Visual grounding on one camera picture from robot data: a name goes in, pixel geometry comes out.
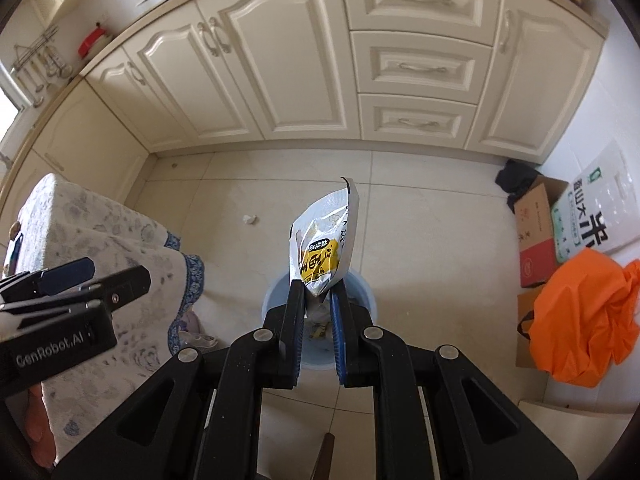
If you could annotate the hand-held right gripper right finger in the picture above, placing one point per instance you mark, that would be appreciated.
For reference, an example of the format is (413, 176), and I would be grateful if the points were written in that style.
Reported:
(337, 340)

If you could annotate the red lidded container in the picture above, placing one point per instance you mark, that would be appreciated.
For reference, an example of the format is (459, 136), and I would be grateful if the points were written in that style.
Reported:
(92, 41)

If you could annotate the white and yellow snack bag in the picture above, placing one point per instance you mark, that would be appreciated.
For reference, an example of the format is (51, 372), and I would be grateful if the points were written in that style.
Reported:
(325, 240)

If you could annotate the brown paper bag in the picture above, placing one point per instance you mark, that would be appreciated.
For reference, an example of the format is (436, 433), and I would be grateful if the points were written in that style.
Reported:
(527, 345)

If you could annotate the kitchen window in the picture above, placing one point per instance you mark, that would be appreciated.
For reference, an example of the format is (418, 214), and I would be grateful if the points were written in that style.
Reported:
(7, 105)

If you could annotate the heap of mixed wrappers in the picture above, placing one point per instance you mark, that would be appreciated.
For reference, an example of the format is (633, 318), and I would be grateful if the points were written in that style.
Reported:
(317, 327)

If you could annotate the white rice bag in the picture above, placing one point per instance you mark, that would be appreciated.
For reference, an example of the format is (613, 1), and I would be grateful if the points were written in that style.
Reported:
(600, 210)

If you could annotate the cream lower kitchen cabinets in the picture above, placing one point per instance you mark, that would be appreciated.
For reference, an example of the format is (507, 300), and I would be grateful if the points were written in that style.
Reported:
(280, 60)

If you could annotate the open cardboard box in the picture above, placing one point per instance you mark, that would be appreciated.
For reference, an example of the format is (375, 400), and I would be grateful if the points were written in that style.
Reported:
(537, 235)

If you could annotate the person's left forearm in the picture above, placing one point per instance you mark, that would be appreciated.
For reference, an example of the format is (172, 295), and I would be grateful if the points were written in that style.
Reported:
(42, 430)

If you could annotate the black cloth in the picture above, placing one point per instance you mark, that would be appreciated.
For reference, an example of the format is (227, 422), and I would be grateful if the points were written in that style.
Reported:
(517, 182)

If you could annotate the pale purple slipper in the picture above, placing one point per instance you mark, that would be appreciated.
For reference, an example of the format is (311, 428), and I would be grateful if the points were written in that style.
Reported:
(197, 332)

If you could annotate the blue floral tablecloth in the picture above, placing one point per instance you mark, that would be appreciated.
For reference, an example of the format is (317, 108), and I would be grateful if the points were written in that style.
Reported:
(100, 240)

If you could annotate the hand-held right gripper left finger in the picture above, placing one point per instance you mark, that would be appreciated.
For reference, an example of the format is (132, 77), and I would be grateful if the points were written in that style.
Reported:
(296, 320)

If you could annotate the wooden table leg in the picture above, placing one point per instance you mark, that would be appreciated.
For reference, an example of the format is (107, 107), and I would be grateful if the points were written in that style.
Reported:
(322, 455)

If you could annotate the metal wall utensil rack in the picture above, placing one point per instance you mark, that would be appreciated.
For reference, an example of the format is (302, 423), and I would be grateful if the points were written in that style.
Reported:
(37, 45)

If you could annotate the orange plastic bag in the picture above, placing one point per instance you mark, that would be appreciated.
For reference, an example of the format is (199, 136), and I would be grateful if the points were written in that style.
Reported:
(585, 320)

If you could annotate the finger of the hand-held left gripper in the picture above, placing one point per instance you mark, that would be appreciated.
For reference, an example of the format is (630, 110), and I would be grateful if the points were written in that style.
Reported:
(130, 280)
(65, 275)

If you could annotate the blue plastic waste bin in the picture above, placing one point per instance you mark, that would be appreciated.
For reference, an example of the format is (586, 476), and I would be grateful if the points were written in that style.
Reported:
(274, 296)

